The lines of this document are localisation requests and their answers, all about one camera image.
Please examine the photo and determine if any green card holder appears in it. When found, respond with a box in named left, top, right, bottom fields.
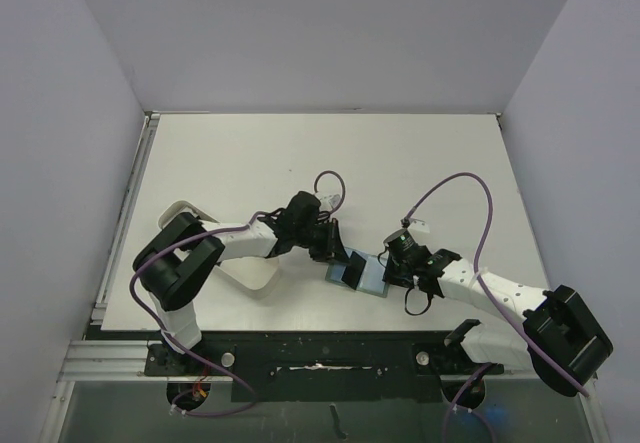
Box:
left=337, top=248, right=388, bottom=298

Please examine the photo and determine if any black credit card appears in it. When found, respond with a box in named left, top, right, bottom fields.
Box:
left=340, top=251, right=367, bottom=290

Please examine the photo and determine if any aluminium front rail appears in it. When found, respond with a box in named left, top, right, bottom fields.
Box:
left=58, top=340, right=148, bottom=382

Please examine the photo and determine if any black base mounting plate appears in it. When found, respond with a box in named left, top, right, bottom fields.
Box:
left=144, top=331, right=480, bottom=403

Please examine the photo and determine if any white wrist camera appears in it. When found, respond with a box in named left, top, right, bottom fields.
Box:
left=317, top=193, right=344, bottom=213
left=401, top=217, right=430, bottom=234

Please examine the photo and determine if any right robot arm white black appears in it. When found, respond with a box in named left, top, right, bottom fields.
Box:
left=383, top=229, right=613, bottom=397

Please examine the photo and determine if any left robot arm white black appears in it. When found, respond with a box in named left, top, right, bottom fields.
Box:
left=130, top=191, right=349, bottom=374

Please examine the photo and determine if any aluminium rail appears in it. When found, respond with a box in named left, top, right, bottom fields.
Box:
left=89, top=112, right=161, bottom=325
left=58, top=340, right=148, bottom=382

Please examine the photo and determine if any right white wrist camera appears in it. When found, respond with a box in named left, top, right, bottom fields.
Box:
left=401, top=217, right=430, bottom=234

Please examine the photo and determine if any blue credit card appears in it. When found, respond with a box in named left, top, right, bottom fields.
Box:
left=326, top=264, right=347, bottom=284

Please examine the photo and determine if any black looped wire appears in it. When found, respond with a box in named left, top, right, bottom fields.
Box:
left=403, top=285, right=436, bottom=317

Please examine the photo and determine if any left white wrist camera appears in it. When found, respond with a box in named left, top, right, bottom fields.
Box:
left=317, top=193, right=344, bottom=213

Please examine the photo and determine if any white oblong tray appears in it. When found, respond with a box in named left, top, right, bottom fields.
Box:
left=158, top=200, right=281, bottom=300

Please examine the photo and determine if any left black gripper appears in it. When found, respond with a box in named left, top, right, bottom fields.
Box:
left=294, top=217, right=350, bottom=265

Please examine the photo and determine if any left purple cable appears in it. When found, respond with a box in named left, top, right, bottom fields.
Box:
left=129, top=170, right=346, bottom=419

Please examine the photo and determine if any aluminium left side rail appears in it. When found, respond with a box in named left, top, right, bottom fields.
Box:
left=89, top=112, right=161, bottom=325

